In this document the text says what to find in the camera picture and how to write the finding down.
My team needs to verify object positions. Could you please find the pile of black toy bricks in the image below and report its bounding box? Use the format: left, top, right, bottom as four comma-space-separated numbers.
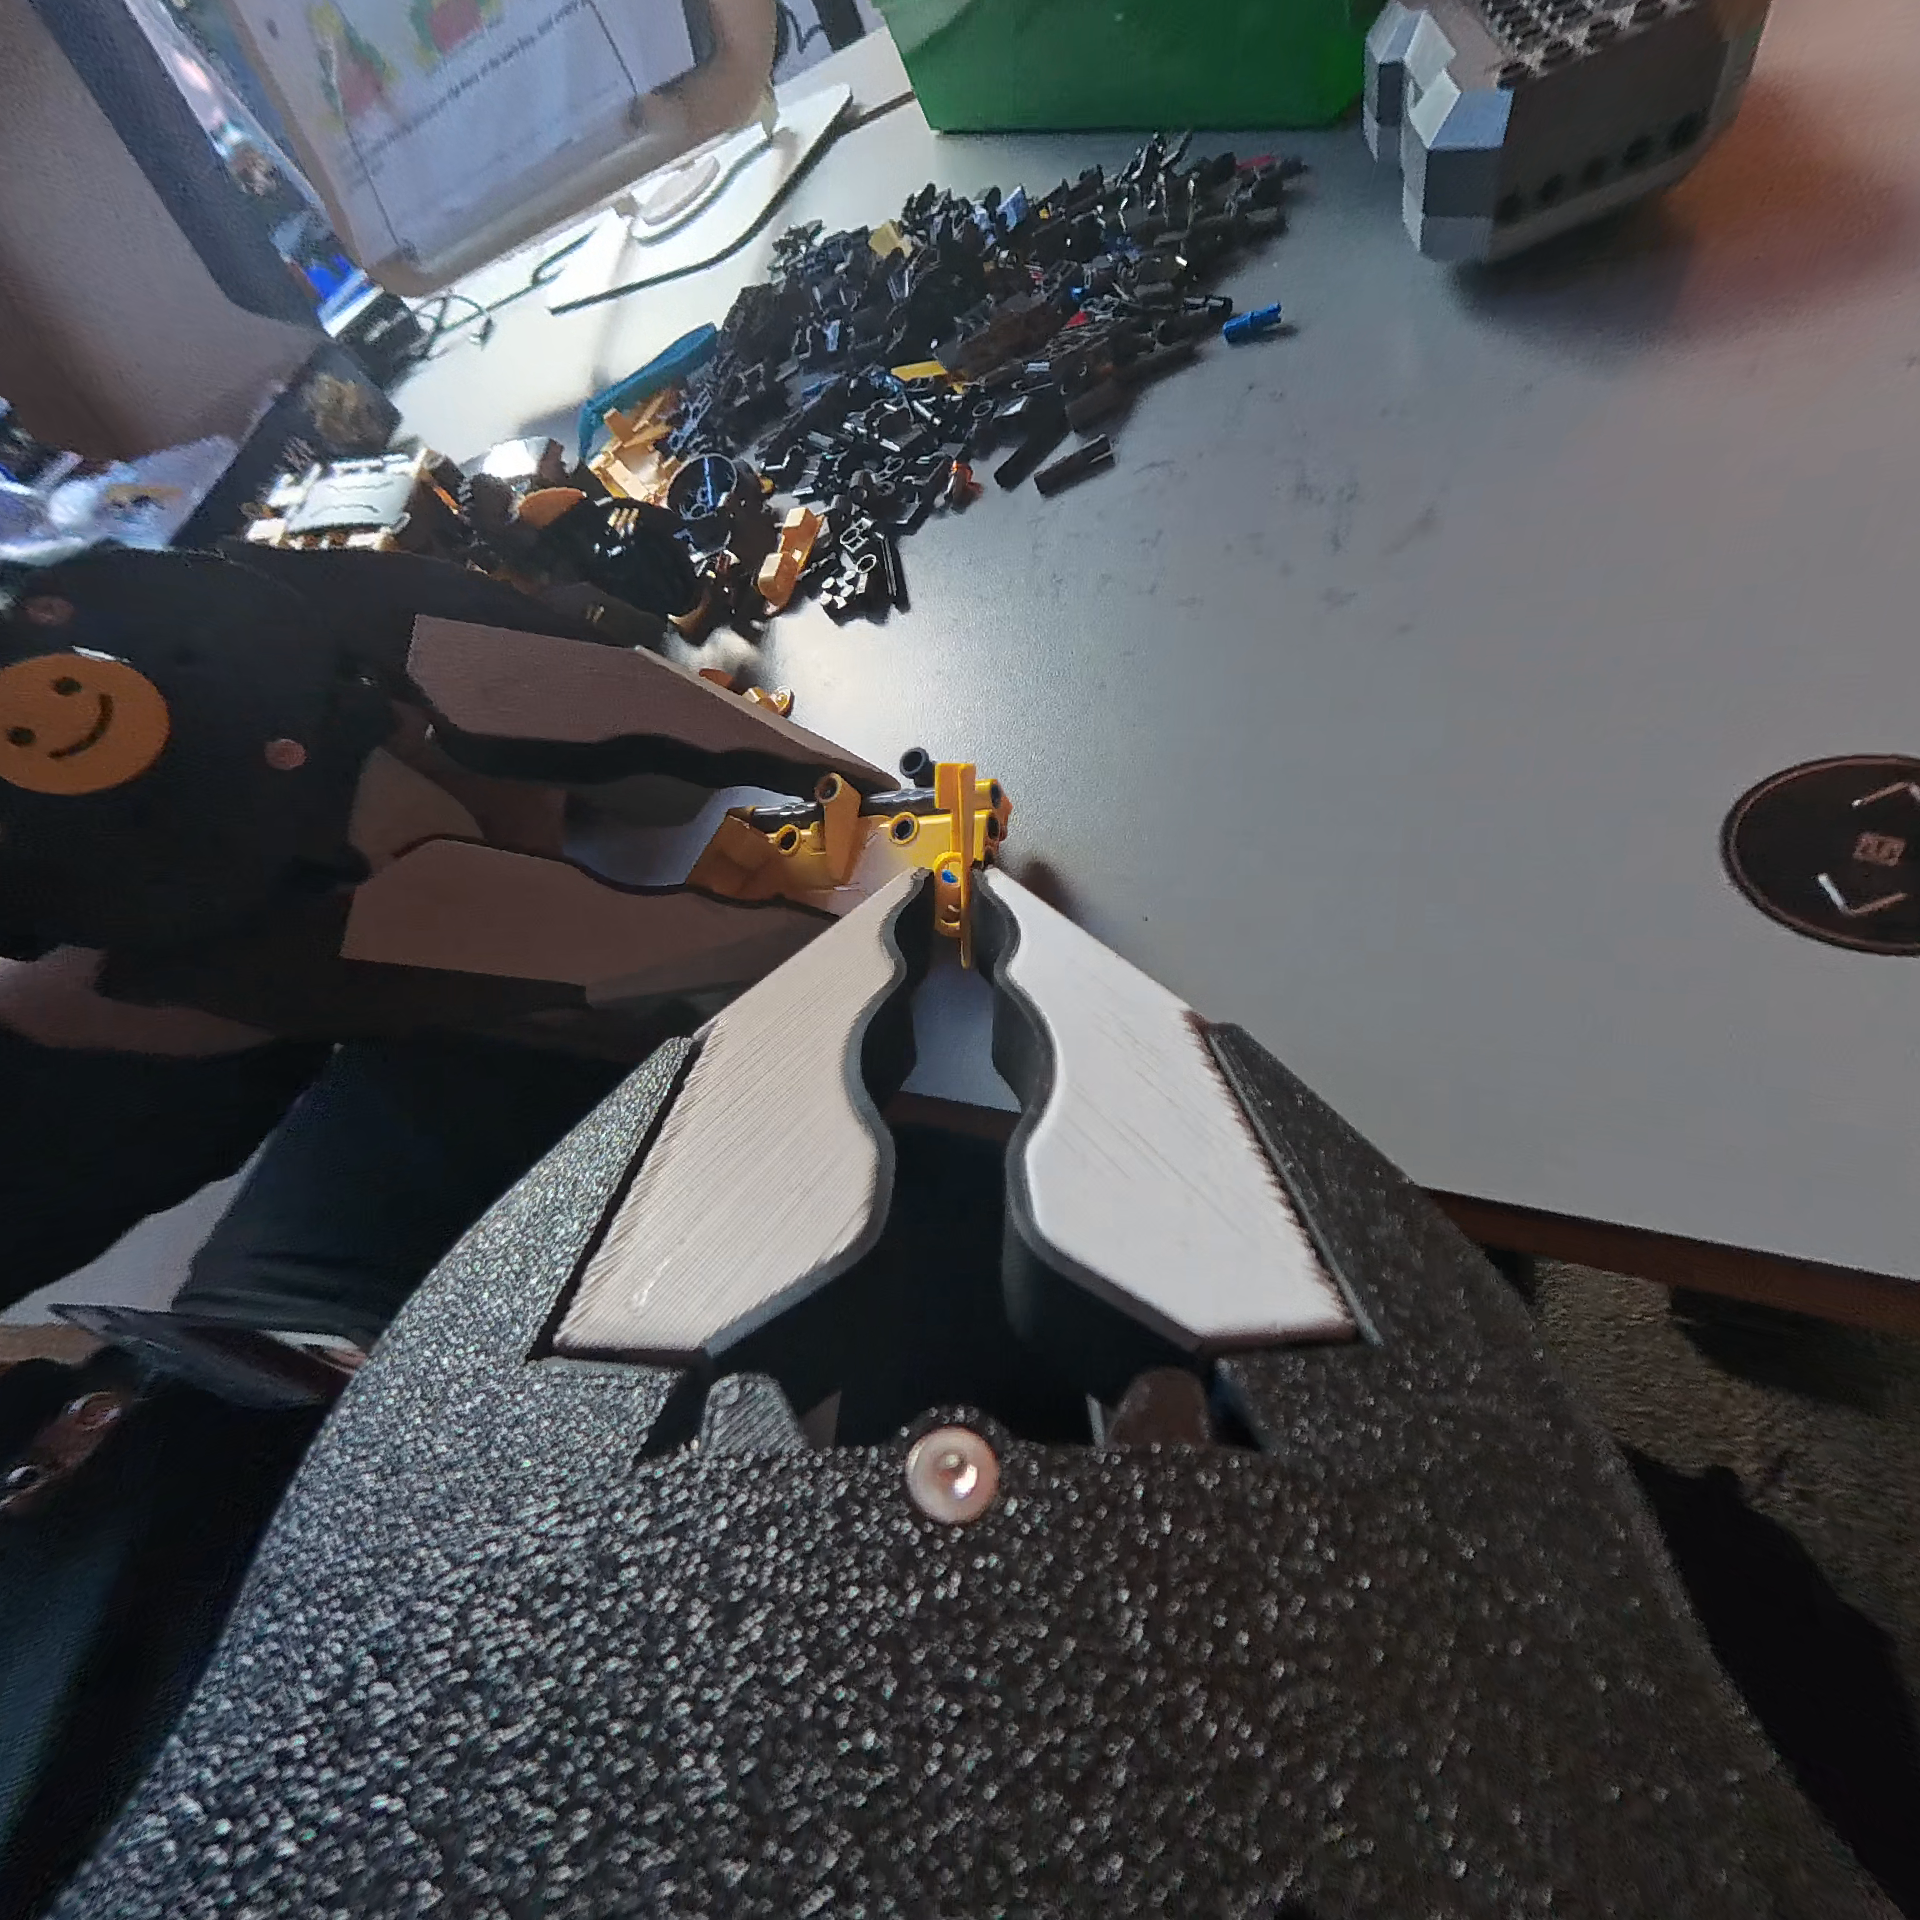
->
587, 130, 1310, 621

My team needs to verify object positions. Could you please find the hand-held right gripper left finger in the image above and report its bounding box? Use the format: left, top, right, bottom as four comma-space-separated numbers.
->
551, 867, 922, 1364

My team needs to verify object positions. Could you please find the grey toy brick block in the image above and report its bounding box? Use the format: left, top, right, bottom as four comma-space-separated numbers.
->
1360, 0, 1775, 269

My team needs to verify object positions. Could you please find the black computer monitor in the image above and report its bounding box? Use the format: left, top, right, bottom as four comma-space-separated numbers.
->
29, 0, 328, 328

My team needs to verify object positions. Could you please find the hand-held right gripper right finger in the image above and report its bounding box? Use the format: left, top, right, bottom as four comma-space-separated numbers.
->
977, 870, 1362, 1356

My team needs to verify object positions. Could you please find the yellow toy brick assembly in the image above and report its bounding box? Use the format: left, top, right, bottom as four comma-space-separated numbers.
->
691, 745, 1020, 906

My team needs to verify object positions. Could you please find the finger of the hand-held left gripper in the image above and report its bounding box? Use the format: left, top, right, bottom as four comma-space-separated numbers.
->
401, 612, 906, 801
337, 835, 845, 1048

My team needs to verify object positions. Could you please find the monitor showing building instructions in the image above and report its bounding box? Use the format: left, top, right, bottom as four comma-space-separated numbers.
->
222, 0, 860, 299

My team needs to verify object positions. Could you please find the round black desk grommet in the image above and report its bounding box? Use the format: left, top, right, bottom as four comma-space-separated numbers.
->
1720, 753, 1920, 958

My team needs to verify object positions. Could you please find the toy kit cardboard box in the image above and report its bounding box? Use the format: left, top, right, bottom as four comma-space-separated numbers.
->
162, 336, 407, 552

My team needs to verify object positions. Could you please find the black cable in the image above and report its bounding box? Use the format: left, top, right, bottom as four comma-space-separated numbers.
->
544, 222, 769, 321

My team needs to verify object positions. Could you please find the teal brick separator tool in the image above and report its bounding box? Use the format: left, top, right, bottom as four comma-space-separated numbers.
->
580, 321, 724, 433

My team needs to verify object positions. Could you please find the person's left forearm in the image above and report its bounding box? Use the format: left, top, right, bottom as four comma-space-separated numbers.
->
0, 1042, 636, 1349

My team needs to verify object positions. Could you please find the yellow toy frame piece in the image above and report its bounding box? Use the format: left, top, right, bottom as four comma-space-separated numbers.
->
589, 391, 693, 507

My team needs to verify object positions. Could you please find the green plastic bin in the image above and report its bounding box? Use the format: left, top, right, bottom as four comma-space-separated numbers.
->
872, 0, 1385, 136

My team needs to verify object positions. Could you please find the clear plastic bag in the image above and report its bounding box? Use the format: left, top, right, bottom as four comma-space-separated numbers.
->
0, 433, 245, 569

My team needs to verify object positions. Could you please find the person's left hand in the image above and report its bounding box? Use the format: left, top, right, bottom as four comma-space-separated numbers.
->
0, 954, 365, 1062

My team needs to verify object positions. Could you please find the yellow black toy brick vehicle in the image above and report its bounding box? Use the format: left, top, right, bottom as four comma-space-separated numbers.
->
244, 439, 786, 637

